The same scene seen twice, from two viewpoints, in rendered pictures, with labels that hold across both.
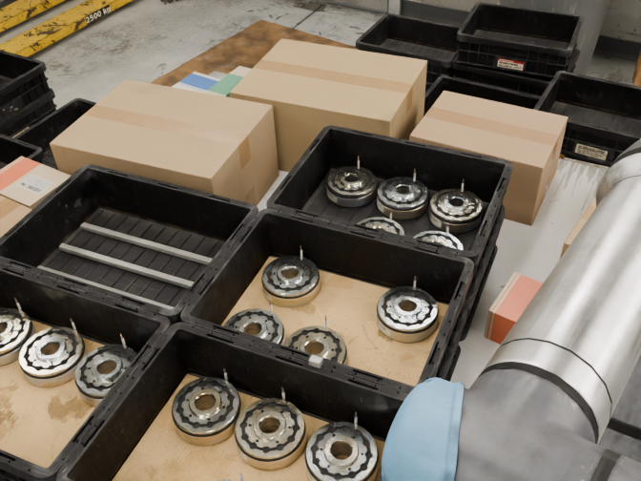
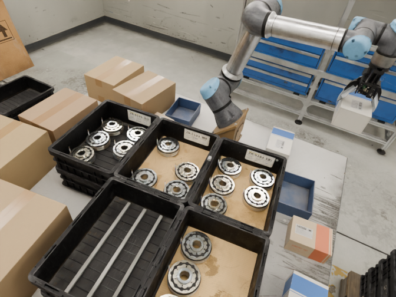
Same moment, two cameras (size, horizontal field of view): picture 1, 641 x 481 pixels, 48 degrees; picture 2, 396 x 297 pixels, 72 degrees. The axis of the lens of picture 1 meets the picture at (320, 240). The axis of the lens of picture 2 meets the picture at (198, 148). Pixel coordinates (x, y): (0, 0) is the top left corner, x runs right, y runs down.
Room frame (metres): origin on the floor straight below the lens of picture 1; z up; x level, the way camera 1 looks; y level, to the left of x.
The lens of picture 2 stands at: (0.83, 0.77, 1.73)
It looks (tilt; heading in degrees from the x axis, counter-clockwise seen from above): 44 degrees down; 261
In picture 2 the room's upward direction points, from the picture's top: 7 degrees clockwise
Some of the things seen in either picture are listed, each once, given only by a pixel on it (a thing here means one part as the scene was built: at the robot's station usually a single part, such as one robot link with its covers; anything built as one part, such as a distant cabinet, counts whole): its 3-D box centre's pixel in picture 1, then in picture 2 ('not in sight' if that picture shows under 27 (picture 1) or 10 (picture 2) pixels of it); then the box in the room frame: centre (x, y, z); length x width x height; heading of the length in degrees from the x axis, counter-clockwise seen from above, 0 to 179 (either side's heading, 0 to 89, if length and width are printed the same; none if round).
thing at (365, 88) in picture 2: not in sight; (371, 79); (0.05, -0.12, 1.25); 0.09 x 0.08 x 0.12; 59
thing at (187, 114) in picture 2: not in sight; (183, 113); (0.74, -0.55, 0.74); 0.20 x 0.15 x 0.07; 66
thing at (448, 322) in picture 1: (331, 293); (171, 155); (0.81, -0.01, 0.92); 0.40 x 0.30 x 0.02; 65
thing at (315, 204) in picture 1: (391, 209); (110, 142); (1.08, -0.14, 0.87); 0.40 x 0.30 x 0.11; 65
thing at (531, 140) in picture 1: (485, 155); (63, 119); (1.37, -0.40, 0.78); 0.30 x 0.22 x 0.16; 61
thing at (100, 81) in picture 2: not in sight; (116, 81); (1.16, -0.80, 0.78); 0.30 x 0.22 x 0.16; 60
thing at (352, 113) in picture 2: not in sight; (352, 109); (0.03, -0.15, 1.09); 0.20 x 0.12 x 0.09; 59
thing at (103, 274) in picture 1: (132, 256); (118, 246); (0.98, 0.35, 0.87); 0.40 x 0.30 x 0.11; 65
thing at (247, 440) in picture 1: (269, 427); (222, 184); (0.60, 0.09, 0.86); 0.10 x 0.10 x 0.01
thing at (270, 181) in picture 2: not in sight; (262, 177); (0.42, 0.05, 0.86); 0.10 x 0.10 x 0.01
